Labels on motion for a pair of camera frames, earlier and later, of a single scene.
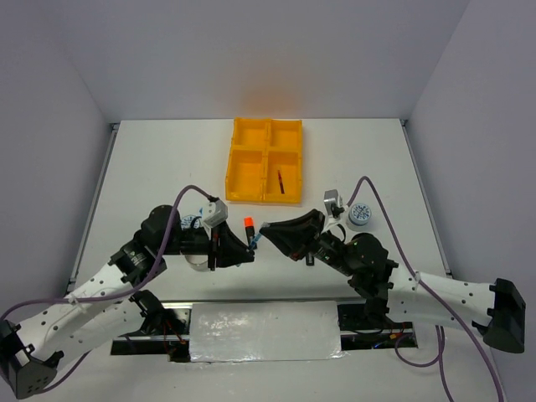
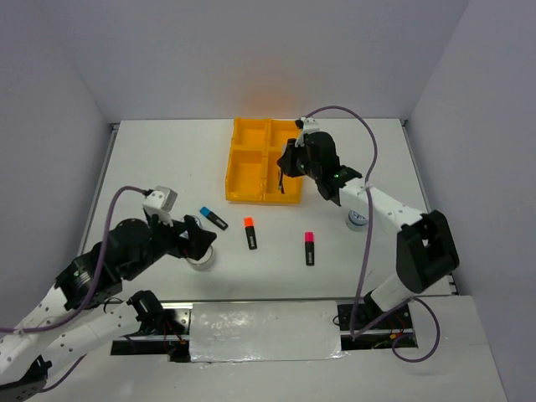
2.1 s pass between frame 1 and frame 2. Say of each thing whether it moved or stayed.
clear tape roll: stayed
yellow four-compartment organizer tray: stayed
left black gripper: moved
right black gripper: moved
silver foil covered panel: stayed
